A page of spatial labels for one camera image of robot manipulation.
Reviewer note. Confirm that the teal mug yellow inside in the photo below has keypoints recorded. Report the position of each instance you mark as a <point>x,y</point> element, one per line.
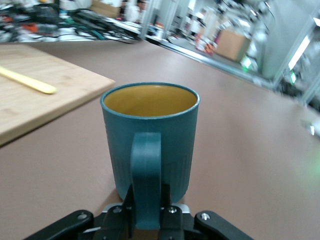
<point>175,150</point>

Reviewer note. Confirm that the aluminium frame structure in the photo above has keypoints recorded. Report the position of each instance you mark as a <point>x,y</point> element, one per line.
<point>297,55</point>

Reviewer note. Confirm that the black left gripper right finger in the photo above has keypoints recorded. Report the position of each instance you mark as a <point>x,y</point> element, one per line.
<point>175,227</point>

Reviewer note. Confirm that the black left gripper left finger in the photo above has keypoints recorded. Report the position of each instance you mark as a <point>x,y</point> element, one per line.
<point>112,227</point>

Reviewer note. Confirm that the yellow plastic fork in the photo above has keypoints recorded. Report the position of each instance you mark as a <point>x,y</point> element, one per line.
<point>37,85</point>

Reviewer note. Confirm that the bamboo cutting board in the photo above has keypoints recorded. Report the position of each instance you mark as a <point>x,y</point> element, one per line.
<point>50,105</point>

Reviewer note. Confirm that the brown cardboard box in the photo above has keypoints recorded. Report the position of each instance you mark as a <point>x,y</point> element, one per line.
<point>232,45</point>
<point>105,7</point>

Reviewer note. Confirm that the brown table cover mat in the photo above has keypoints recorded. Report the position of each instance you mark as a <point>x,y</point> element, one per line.
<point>250,162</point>

